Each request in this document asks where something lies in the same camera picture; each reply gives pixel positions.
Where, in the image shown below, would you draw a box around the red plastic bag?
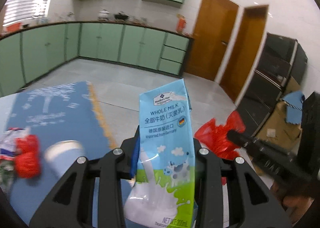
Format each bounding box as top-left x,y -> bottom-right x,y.
194,110 -> 246,185

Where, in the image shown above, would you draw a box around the blue whole milk carton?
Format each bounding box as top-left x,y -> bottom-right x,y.
124,79 -> 195,227

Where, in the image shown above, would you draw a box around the green lower kitchen cabinets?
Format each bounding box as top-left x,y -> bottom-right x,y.
1,22 -> 193,96

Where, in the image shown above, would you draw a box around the cardboard box on floor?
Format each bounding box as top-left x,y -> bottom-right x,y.
255,77 -> 302,150

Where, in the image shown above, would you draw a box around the blue white paper cup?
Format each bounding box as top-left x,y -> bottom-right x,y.
43,140 -> 86,179

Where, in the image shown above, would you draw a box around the blue cloth on box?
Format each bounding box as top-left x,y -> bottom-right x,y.
282,90 -> 305,125

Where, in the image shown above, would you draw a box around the red snack packet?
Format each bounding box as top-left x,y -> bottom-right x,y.
15,135 -> 41,179

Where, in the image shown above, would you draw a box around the red blue white wrapper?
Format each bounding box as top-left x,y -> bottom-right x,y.
0,127 -> 30,161

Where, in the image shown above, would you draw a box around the blue coffee tree table mat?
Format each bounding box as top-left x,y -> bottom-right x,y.
1,81 -> 136,227

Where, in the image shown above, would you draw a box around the black shelf unit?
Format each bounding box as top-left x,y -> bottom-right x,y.
236,33 -> 308,136

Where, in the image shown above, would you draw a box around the orange wooden door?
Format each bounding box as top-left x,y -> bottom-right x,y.
185,0 -> 239,81
220,5 -> 268,102

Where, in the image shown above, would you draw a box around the red thermos flask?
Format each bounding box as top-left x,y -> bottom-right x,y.
176,14 -> 187,34

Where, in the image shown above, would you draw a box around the red plastic basin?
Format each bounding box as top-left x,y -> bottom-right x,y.
6,22 -> 22,33

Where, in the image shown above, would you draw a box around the white cooking pot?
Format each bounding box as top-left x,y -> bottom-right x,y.
98,9 -> 111,21

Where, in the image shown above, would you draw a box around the black wok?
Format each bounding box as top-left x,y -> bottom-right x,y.
114,12 -> 129,22

